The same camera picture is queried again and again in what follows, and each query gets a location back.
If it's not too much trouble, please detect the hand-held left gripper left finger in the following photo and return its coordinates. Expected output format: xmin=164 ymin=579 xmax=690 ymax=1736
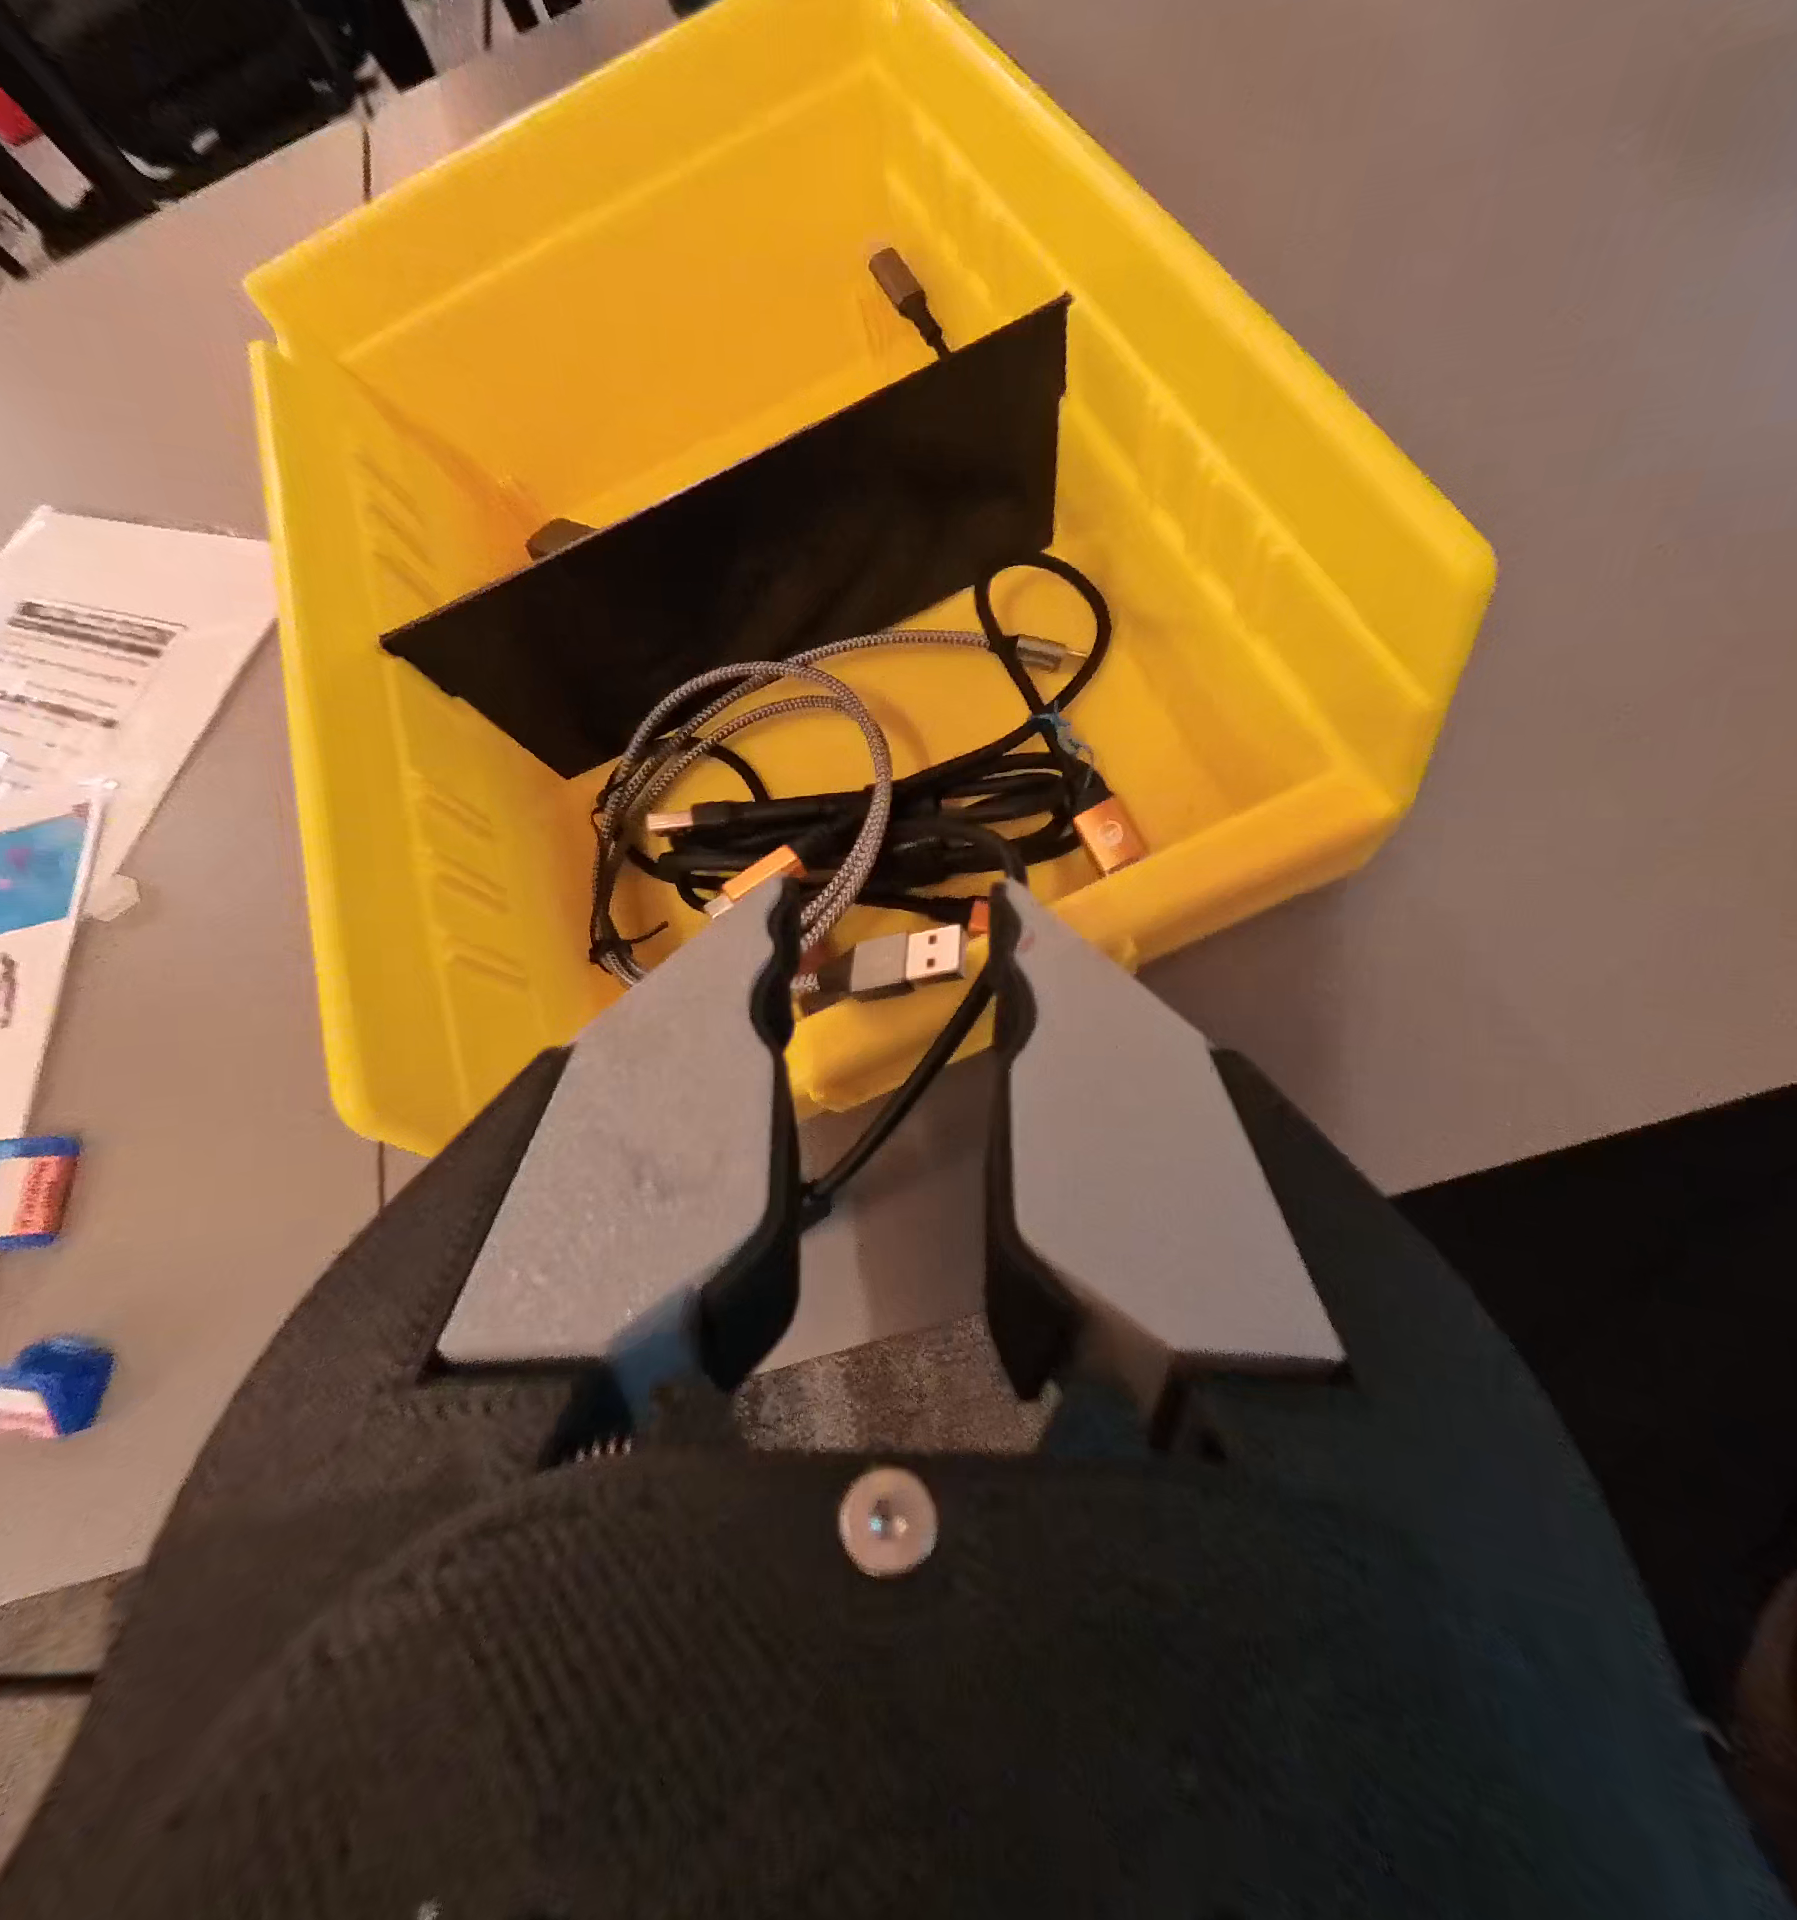
xmin=433 ymin=876 xmax=810 ymax=1389

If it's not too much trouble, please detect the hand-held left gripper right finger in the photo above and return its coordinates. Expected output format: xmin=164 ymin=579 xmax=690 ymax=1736
xmin=980 ymin=880 xmax=1354 ymax=1405

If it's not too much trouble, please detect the yellow plastic bin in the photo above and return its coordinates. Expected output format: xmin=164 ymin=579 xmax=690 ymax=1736
xmin=243 ymin=0 xmax=1501 ymax=1156

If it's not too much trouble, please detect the small blue plastic holder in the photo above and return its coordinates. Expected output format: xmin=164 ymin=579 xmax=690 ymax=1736
xmin=0 ymin=1341 xmax=116 ymax=1441
xmin=0 ymin=1136 xmax=84 ymax=1252

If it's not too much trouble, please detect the white instruction sheet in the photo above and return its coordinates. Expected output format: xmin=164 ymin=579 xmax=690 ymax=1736
xmin=0 ymin=502 xmax=284 ymax=1626

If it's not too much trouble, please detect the black bin divider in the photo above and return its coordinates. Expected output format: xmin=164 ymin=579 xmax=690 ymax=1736
xmin=381 ymin=297 xmax=1069 ymax=780

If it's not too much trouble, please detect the black metal rack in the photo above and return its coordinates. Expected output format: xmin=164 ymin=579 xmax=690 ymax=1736
xmin=0 ymin=0 xmax=443 ymax=317

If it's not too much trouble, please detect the bundle of USB cables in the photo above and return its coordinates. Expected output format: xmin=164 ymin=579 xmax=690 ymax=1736
xmin=589 ymin=750 xmax=1028 ymax=1203

